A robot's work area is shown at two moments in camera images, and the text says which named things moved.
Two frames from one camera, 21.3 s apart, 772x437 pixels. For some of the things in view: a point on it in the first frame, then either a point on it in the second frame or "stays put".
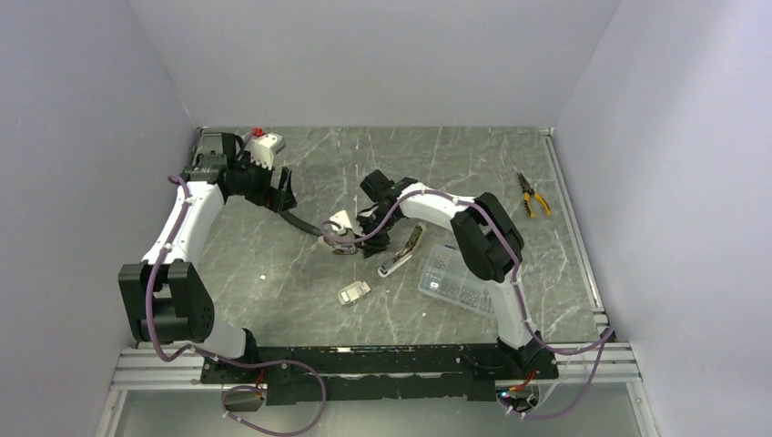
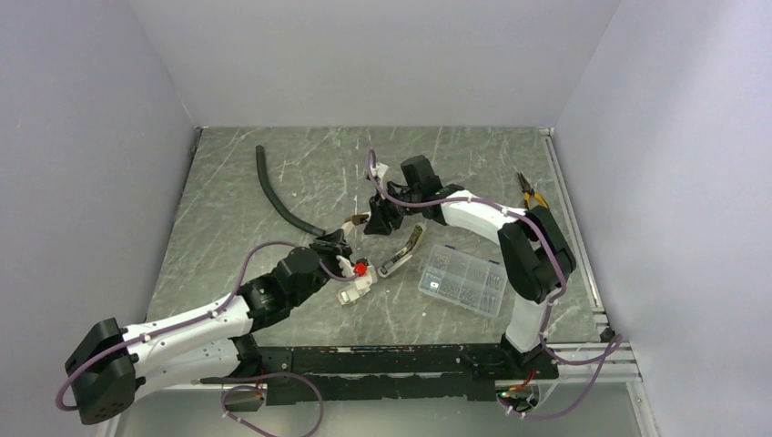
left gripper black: (270, 196) -> (333, 245)
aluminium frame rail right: (579, 243) stays put
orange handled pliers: (528, 191) stays put
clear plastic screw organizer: (448, 276) stays put
